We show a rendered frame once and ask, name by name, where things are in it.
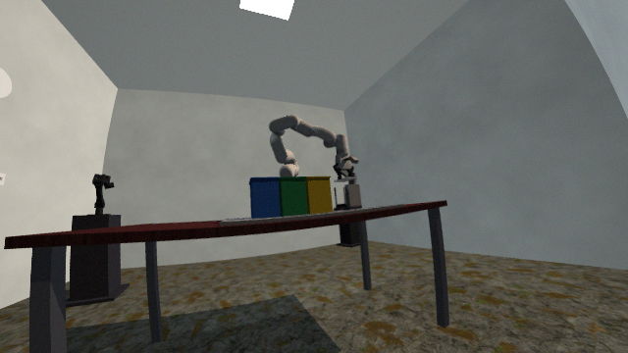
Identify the green open-top bin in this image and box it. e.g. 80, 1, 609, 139
279, 176, 308, 217

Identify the blue open-top bin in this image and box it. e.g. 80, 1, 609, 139
249, 176, 281, 219

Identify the yellow open-top bin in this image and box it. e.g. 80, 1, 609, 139
305, 176, 333, 214

